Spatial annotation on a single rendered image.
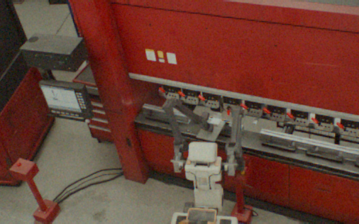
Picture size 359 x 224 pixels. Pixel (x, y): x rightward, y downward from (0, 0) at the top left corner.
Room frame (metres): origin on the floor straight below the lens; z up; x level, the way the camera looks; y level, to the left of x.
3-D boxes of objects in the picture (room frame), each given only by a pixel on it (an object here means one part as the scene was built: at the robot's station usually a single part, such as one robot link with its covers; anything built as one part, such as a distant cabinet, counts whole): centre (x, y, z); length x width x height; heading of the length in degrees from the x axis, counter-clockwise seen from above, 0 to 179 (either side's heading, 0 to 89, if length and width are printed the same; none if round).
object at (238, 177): (3.03, -0.45, 0.75); 0.20 x 0.16 x 0.18; 59
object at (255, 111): (3.26, -0.68, 1.26); 0.15 x 0.09 x 0.17; 57
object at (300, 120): (3.04, -1.02, 1.26); 0.15 x 0.09 x 0.17; 57
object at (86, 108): (3.65, 0.93, 1.42); 0.45 x 0.12 x 0.36; 63
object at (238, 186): (3.03, -0.45, 0.39); 0.05 x 0.05 x 0.54; 59
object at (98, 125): (4.56, 0.71, 0.50); 0.50 x 0.50 x 1.00; 57
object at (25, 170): (3.53, 1.55, 0.41); 0.25 x 0.20 x 0.83; 147
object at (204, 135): (3.34, -0.28, 1.00); 0.26 x 0.18 x 0.01; 147
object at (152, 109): (3.76, 0.10, 0.92); 0.50 x 0.06 x 0.10; 57
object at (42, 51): (3.75, 0.94, 1.53); 0.51 x 0.25 x 0.85; 63
